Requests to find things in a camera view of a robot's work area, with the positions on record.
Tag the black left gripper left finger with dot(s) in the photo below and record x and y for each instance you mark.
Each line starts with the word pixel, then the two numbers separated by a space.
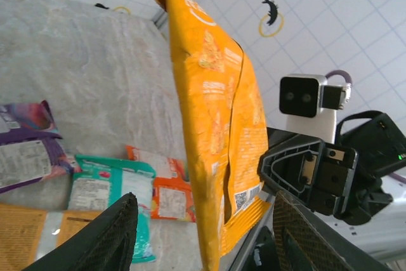
pixel 104 242

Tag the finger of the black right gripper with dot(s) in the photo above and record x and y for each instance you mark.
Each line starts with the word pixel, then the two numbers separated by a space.
pixel 326 185
pixel 276 136

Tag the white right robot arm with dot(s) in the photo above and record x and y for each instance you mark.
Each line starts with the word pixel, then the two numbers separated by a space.
pixel 380 229

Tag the purple snack bag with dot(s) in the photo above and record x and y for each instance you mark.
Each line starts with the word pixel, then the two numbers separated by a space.
pixel 25 163

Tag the large yellow chips bag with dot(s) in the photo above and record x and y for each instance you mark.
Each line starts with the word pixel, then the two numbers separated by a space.
pixel 206 125

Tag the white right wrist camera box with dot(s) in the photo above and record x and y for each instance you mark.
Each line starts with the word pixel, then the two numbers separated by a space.
pixel 301 93

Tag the teal snack bag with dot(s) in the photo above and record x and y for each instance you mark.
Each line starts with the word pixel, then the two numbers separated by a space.
pixel 95 182

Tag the orange snack bag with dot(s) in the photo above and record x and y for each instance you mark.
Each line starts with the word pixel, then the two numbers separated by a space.
pixel 171 201

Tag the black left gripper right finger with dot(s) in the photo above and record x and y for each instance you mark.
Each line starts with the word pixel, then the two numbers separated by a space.
pixel 304 239

